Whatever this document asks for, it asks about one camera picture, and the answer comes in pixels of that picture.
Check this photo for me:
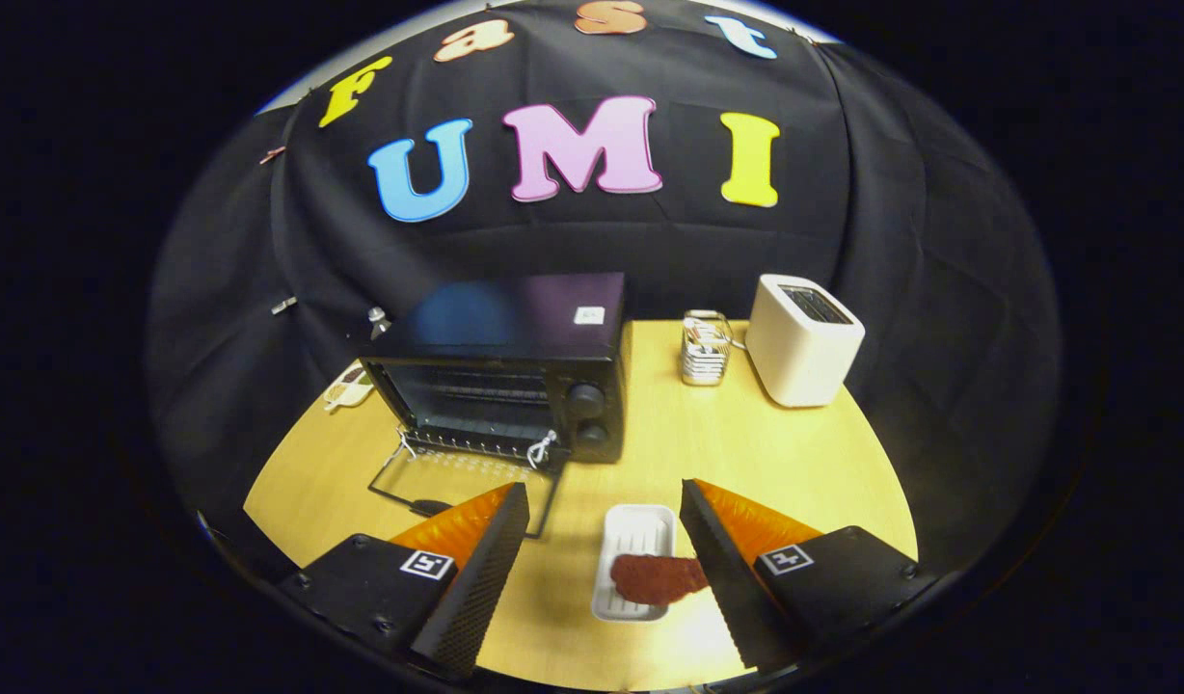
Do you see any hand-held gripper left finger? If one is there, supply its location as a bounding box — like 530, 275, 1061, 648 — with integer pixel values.
279, 482, 531, 681

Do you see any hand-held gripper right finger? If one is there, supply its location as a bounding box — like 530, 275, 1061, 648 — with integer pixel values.
679, 478, 940, 676

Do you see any red meat slice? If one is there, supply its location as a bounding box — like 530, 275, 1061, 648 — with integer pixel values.
609, 553, 711, 607

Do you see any black toaster oven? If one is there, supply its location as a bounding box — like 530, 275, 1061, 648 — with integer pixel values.
346, 272, 632, 541

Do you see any white bread toaster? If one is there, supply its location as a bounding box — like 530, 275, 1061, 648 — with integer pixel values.
744, 274, 866, 409

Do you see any white plastic tray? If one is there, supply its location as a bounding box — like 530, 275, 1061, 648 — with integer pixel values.
591, 504, 677, 623

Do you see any small white seasoning dish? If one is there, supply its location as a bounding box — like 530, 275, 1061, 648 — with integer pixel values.
324, 366, 375, 414

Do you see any black backdrop cloth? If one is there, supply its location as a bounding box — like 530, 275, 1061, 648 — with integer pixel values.
148, 0, 1061, 570

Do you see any metal wire holder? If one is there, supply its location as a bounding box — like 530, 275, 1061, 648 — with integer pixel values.
681, 309, 734, 387

